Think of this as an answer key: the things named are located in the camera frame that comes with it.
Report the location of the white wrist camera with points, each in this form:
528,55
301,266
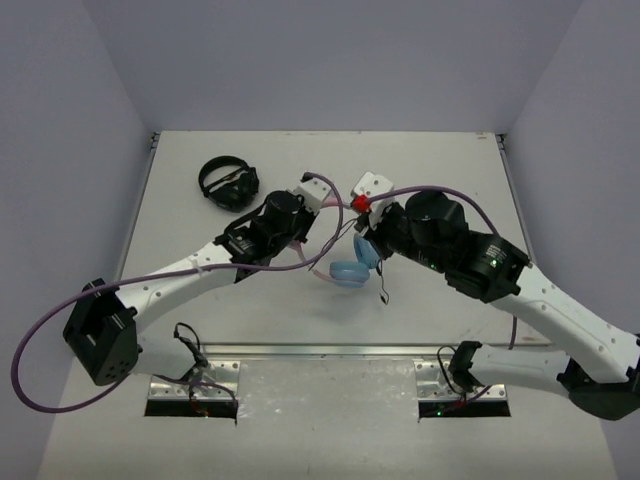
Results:
313,192
370,196

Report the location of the pink blue cat-ear headphones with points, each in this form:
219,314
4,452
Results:
346,274

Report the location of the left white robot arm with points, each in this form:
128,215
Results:
105,329

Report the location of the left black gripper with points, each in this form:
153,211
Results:
305,222

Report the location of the left metal mounting bracket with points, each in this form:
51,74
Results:
217,383

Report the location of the metal mounting bracket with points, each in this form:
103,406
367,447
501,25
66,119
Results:
431,385
217,383

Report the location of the black headphones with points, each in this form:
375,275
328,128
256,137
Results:
236,190

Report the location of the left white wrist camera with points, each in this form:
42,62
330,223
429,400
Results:
313,192

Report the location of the right metal mounting bracket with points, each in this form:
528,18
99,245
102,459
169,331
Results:
431,385

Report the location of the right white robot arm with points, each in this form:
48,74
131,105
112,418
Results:
594,364

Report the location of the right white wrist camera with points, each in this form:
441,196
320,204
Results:
370,196

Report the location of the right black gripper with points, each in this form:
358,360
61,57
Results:
375,235

